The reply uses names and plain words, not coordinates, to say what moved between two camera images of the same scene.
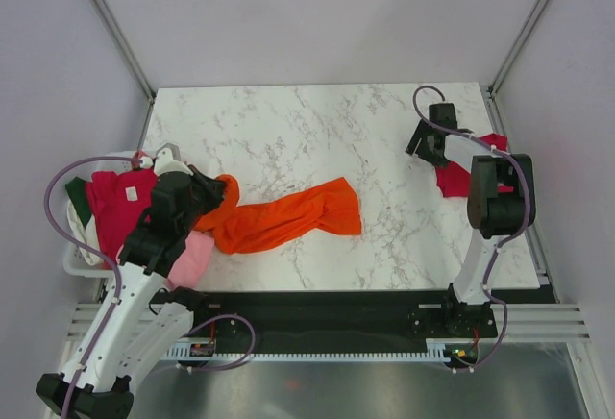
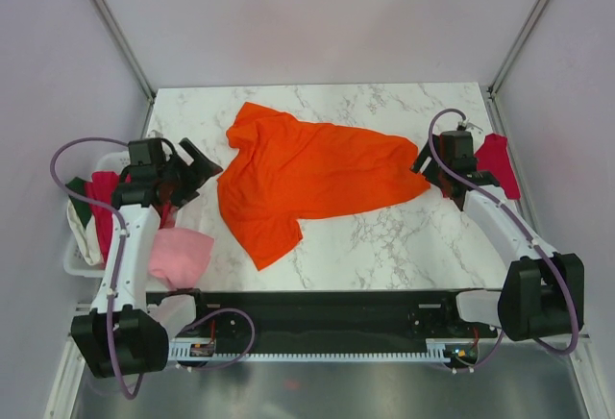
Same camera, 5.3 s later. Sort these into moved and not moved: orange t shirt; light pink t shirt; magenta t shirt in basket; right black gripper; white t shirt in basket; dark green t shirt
Moved: right black gripper; orange t shirt
Not moved: white t shirt in basket; light pink t shirt; dark green t shirt; magenta t shirt in basket
